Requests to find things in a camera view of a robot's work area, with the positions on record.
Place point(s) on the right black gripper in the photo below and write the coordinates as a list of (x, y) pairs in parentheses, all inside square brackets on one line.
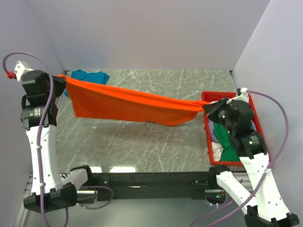
[(211, 109)]

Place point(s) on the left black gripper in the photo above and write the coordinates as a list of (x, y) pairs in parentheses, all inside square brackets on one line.
[(58, 81)]

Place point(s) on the orange t shirt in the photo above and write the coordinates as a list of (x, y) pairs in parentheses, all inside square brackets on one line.
[(91, 100)]

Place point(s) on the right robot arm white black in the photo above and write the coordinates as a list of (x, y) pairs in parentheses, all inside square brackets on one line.
[(264, 207)]

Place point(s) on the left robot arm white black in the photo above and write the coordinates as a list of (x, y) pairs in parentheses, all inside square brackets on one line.
[(49, 191)]

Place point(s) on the lavender t shirt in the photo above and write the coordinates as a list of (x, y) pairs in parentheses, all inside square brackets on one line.
[(211, 131)]

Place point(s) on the red plastic bin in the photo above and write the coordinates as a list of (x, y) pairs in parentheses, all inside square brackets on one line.
[(210, 96)]

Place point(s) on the white t shirt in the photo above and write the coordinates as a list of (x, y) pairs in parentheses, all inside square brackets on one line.
[(217, 150)]

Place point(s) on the folded blue t shirt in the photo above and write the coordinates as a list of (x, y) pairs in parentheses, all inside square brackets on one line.
[(88, 77)]

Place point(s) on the green t shirt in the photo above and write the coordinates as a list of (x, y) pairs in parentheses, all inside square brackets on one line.
[(229, 154)]

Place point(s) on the black base beam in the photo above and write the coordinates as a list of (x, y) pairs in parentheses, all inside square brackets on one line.
[(163, 185)]

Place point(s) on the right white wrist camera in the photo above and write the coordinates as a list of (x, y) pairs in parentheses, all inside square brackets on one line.
[(242, 95)]

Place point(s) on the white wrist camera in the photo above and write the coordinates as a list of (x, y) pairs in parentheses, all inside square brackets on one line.
[(242, 95), (20, 69)]

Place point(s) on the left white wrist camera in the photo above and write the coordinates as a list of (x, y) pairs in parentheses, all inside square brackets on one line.
[(20, 69)]

